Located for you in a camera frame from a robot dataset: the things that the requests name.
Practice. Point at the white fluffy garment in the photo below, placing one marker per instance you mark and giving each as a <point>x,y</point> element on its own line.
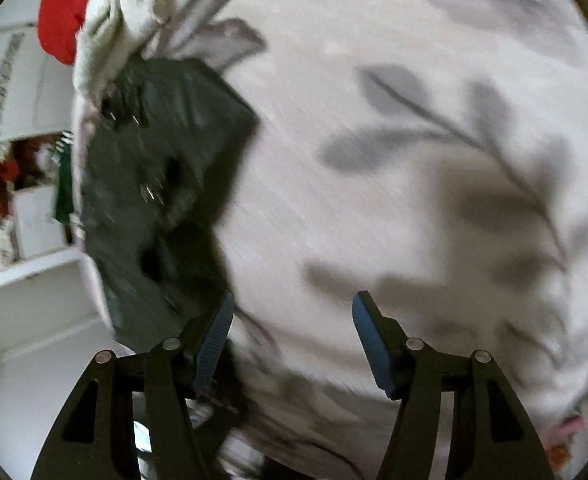
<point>124,20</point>

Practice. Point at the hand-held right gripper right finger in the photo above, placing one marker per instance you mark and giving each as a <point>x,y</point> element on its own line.
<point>374,340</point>

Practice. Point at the green garment with white stripes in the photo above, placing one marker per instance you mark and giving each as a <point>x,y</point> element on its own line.
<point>64,190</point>

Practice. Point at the red cloth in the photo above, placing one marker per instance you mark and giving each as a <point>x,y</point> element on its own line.
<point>64,10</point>

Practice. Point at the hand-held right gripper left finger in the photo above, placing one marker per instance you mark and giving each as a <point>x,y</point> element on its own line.
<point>214,345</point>

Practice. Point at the white open shelf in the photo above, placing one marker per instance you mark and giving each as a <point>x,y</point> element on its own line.
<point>24,270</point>

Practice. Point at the black leather jacket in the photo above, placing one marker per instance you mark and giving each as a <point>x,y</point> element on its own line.
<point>149,185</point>

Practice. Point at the grey floral blanket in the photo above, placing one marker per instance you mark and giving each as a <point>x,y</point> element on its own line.
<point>374,210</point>

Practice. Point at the white wardrobe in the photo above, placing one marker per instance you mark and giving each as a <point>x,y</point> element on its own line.
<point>24,85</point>

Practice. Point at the white storage box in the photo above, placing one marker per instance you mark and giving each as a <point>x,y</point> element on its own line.
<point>39,220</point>

